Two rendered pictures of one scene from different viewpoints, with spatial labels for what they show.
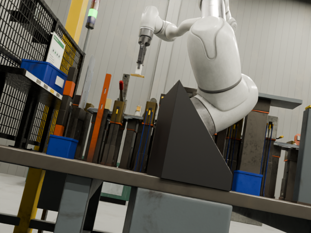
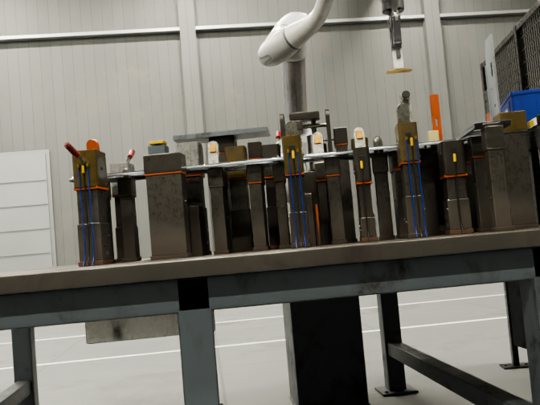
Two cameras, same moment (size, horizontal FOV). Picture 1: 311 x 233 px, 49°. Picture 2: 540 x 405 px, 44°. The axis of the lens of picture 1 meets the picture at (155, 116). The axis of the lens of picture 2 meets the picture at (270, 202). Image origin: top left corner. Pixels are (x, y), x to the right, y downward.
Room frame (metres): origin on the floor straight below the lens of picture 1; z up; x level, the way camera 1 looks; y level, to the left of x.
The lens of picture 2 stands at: (4.21, -0.36, 0.72)
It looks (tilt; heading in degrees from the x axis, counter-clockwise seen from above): 3 degrees up; 179
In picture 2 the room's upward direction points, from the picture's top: 5 degrees counter-clockwise
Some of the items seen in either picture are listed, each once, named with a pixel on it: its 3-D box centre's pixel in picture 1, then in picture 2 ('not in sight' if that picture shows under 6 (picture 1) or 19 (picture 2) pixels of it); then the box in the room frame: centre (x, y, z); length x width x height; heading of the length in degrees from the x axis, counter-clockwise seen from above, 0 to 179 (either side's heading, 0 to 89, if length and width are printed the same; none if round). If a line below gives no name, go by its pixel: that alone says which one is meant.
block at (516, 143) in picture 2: (80, 131); (514, 170); (2.14, 0.45, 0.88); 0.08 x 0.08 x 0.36; 84
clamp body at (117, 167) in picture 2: not in sight; (126, 213); (1.70, -0.85, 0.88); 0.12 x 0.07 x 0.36; 174
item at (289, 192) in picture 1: (290, 174); (128, 219); (1.89, -0.80, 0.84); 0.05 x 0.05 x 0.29; 84
